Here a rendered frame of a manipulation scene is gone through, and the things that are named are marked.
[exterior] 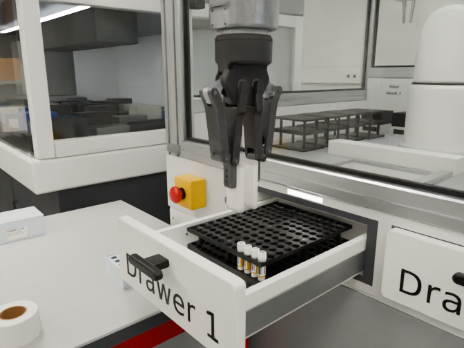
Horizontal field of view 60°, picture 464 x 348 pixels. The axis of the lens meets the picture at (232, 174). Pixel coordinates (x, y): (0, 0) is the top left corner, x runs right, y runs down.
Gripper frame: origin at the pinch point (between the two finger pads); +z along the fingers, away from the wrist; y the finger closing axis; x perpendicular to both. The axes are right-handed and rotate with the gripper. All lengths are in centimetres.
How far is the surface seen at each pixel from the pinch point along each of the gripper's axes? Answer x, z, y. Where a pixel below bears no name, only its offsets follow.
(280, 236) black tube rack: 0.5, 9.9, -8.1
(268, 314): 9.2, 14.5, 3.7
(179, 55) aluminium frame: -43, -19, -19
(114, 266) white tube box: -27.2, 20.6, 7.7
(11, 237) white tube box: -62, 23, 18
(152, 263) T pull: -2.9, 8.8, 13.2
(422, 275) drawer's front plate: 19.4, 12.1, -17.0
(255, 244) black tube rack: -0.3, 10.0, -3.2
